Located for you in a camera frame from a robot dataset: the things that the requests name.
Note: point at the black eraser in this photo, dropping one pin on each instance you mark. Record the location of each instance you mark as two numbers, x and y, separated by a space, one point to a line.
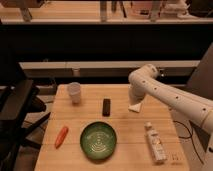
106 107

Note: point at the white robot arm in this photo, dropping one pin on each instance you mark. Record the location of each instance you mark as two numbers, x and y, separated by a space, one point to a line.
198 109

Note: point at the white paper cup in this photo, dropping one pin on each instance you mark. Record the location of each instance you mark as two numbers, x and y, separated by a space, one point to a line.
74 91

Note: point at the white sponge block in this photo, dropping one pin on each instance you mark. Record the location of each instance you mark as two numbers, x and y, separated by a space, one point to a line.
135 108

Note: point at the green bowl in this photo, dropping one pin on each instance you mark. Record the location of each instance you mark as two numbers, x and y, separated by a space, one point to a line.
98 140

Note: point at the orange carrot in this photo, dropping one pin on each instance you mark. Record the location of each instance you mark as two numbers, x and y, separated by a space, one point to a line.
61 136

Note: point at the white tube bottle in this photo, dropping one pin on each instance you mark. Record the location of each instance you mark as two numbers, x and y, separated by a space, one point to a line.
155 144

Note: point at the black chair left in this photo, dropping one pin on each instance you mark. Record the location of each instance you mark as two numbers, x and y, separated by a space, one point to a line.
18 98

